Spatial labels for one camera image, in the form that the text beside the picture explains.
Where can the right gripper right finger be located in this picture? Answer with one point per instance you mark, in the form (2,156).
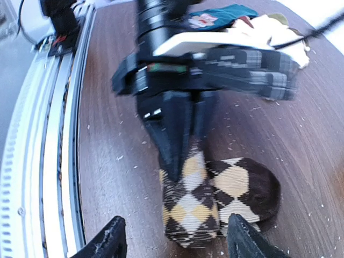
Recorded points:
(243,240)

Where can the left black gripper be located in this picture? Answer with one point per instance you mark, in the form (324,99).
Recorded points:
(173,59)

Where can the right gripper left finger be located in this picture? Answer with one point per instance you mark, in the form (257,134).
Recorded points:
(110,241)

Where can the brown argyle sock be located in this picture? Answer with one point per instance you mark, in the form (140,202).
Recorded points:
(196,208)

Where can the dark teal cartoon sock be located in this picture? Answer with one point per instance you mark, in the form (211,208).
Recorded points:
(219,18)

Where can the aluminium front rail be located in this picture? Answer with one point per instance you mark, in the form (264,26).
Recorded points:
(41,212)

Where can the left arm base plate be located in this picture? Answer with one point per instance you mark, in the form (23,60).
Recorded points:
(67,27)

